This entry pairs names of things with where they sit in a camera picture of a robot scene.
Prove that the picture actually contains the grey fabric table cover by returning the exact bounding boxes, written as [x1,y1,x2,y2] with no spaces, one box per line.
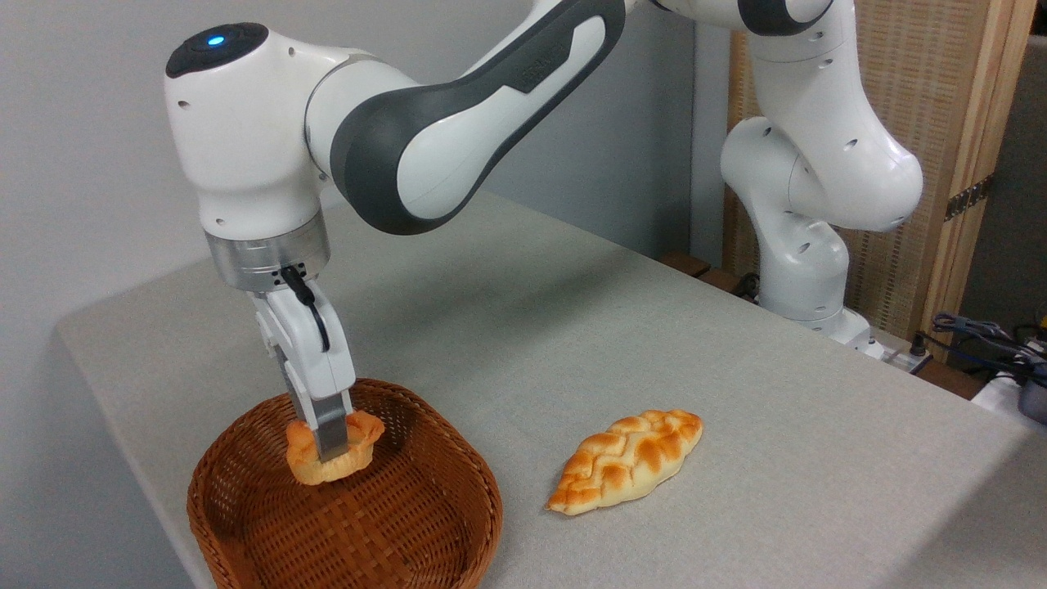
[56,190,1047,589]

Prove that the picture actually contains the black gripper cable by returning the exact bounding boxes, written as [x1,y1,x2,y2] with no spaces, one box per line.
[279,265,331,353]

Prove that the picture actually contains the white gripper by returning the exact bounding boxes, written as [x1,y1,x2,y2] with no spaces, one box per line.
[249,282,357,465]

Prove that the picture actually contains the blue grey cable bundle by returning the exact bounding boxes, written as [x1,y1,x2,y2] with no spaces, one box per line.
[931,311,1047,385]

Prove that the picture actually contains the brown woven wicker basket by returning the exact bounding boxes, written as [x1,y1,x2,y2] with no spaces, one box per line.
[186,378,505,589]

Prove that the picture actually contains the long braided bread loaf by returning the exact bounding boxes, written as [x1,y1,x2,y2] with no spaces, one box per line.
[546,409,704,517]

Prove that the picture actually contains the round muffin-shaped bread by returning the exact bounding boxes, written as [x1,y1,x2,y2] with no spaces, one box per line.
[285,411,386,487]

